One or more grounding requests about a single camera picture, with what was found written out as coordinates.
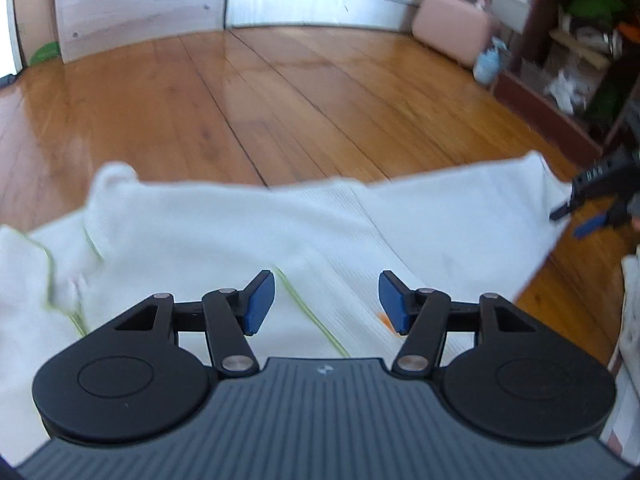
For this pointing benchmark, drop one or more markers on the pink case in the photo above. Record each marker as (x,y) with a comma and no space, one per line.
(450,25)

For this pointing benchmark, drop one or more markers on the light wood cabinet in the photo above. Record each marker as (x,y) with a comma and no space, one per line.
(140,5)

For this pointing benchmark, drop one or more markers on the white crumpled paper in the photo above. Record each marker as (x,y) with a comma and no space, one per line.
(565,92)

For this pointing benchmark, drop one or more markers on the dark wooden shelf unit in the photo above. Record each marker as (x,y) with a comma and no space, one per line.
(542,20)

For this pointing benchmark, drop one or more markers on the cardboard box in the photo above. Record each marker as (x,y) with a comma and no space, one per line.
(32,15)

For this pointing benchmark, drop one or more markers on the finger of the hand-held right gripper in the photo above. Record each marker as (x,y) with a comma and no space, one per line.
(590,224)
(567,207)

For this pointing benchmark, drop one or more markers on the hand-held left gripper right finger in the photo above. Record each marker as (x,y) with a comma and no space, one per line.
(392,302)

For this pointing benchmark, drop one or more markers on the white garment with green trim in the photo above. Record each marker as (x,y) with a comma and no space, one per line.
(225,230)

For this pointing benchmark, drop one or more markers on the light blue bundle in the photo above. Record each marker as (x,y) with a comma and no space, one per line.
(487,62)

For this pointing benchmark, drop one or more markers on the grey white brown rug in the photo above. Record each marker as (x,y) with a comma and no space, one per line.
(630,310)

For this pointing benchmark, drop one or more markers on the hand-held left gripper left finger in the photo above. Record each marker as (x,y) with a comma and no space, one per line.
(260,302)

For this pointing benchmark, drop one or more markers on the green bag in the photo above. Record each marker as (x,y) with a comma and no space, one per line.
(595,7)

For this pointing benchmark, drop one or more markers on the white door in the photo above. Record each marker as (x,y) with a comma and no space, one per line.
(7,20)

